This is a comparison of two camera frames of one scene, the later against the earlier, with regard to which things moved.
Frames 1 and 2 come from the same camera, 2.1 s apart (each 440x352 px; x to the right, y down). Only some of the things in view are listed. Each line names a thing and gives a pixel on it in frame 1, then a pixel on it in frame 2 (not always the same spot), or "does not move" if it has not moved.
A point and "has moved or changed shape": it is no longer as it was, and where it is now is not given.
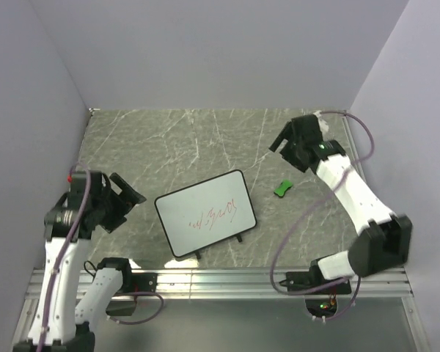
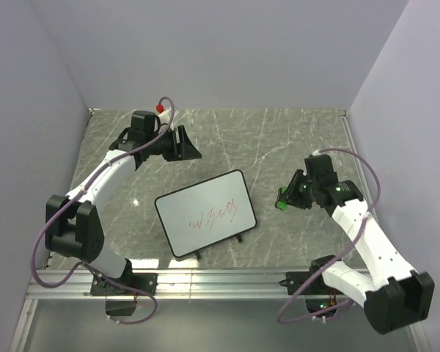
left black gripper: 129,198 → 185,149
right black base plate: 298,280 does not move
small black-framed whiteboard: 199,215 does not move
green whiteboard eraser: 285,185 has moved or changed shape
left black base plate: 144,282 does not move
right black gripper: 287,133 → 291,196
